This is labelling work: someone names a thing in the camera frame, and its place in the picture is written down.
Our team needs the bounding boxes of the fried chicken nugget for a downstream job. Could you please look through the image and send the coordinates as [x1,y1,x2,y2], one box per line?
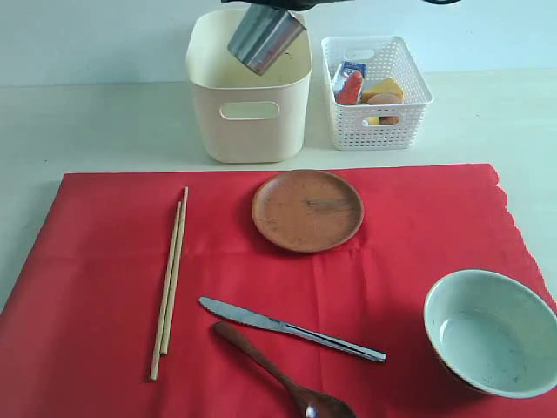
[379,115,400,125]

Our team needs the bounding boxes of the red sausage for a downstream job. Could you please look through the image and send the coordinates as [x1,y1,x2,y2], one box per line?
[337,71,364,105]

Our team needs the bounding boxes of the yellow cheese wedge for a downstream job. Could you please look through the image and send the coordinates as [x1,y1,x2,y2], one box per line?
[361,78,404,102]

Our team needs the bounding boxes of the red cloth mat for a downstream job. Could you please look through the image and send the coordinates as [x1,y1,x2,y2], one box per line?
[1,165,556,417]

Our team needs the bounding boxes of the short wooden chopstick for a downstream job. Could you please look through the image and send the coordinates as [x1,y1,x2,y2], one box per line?
[159,201,182,355]

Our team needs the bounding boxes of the steel table knife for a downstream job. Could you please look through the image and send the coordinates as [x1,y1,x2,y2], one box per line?
[198,296,387,362]

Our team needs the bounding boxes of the white lattice plastic basket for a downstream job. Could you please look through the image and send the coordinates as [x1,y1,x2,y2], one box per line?
[321,36,433,151]

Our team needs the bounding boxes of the brown egg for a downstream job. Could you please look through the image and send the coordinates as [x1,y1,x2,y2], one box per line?
[367,93,403,105]

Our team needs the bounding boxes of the long wooden chopstick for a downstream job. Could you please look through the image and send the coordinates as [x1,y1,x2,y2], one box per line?
[149,187,189,381]

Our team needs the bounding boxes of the pale green ceramic bowl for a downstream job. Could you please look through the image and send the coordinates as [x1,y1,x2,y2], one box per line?
[423,269,556,399]

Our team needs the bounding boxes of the stainless steel cup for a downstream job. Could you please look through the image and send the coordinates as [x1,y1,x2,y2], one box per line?
[227,1,306,76]

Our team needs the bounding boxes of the cream plastic bin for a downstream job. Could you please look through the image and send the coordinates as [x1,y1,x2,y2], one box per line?
[185,9,312,164]

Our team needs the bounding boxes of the brown wooden plate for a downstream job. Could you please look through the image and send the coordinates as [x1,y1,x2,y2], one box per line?
[252,169,365,253]

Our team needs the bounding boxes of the dark wooden spoon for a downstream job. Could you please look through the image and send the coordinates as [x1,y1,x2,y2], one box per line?
[211,321,356,418]

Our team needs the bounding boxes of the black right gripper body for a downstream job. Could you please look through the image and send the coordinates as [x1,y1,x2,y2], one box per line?
[220,0,344,11]

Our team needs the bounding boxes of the yellow lemon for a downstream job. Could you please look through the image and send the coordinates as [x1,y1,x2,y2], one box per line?
[362,112,380,126]

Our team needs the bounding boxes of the blue white milk carton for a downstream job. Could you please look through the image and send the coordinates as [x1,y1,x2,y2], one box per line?
[332,60,366,97]

